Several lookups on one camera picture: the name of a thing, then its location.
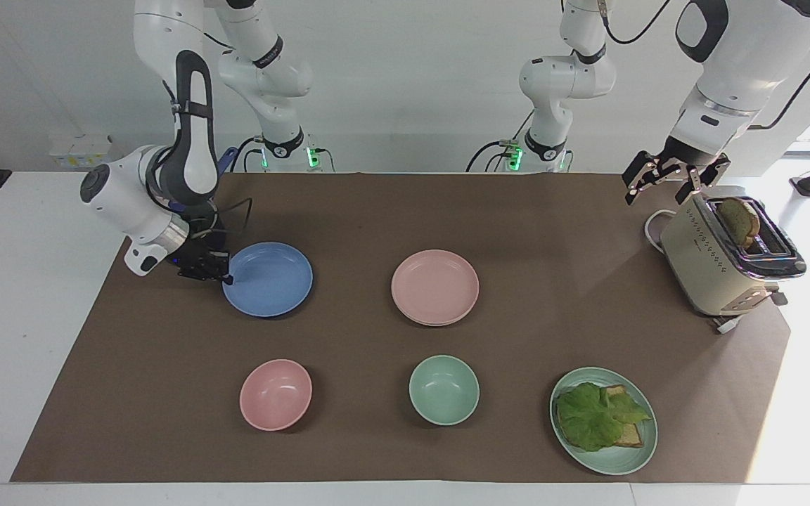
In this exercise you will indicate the blue plate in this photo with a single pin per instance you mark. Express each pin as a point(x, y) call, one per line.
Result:
point(271, 281)

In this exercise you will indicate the pink plate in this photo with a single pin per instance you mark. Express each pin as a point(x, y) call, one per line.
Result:
point(434, 284)

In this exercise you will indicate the green plate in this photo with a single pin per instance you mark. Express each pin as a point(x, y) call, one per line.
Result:
point(616, 460)

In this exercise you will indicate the toasted bread slice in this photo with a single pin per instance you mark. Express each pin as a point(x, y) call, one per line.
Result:
point(631, 436)

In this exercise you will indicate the brown bread slice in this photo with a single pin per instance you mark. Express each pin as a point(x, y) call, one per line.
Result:
point(739, 219)

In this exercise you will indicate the pink bowl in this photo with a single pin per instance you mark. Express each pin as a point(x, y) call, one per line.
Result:
point(275, 395)

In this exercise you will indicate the green bowl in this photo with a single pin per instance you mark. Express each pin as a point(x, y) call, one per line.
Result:
point(444, 390)

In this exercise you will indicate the cream toaster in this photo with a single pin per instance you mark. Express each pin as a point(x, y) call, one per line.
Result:
point(704, 270)

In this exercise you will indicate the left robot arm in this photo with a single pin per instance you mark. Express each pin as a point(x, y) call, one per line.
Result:
point(728, 63)

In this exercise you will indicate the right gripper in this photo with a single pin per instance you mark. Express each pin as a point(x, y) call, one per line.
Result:
point(197, 249)

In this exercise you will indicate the green lettuce leaf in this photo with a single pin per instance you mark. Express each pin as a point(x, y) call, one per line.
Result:
point(591, 418)

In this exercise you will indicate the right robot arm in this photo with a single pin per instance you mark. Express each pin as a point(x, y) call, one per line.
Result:
point(190, 151)

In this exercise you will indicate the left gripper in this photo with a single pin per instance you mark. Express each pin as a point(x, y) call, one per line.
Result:
point(690, 156)

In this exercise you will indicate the beige plate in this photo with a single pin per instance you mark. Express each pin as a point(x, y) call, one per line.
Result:
point(440, 324)

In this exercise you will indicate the white wall socket box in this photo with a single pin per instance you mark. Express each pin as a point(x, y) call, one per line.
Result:
point(81, 151)

